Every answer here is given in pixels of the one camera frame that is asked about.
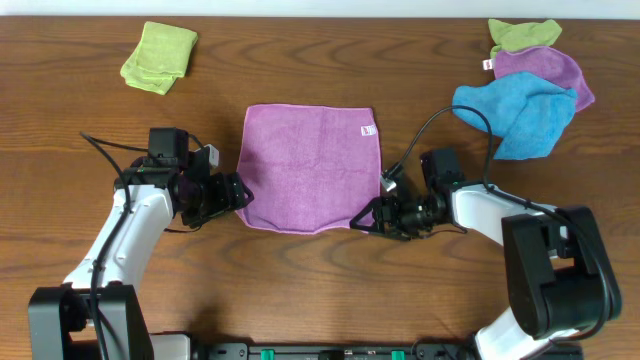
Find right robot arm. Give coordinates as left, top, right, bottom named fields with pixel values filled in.
left=349, top=148, right=622, bottom=359

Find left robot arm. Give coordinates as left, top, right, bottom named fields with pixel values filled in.
left=28, top=127, right=254, bottom=359

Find folded green cloth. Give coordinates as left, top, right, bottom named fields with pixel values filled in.
left=120, top=21, right=198, bottom=95

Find blue cloth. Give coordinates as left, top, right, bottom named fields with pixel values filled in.
left=452, top=72, right=578, bottom=160

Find crumpled green cloth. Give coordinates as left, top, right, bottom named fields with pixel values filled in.
left=488, top=19, right=562, bottom=58

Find purple cloth with tag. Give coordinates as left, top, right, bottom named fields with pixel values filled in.
left=482, top=46, right=595, bottom=112

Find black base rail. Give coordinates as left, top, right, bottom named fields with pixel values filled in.
left=192, top=342, right=585, bottom=360

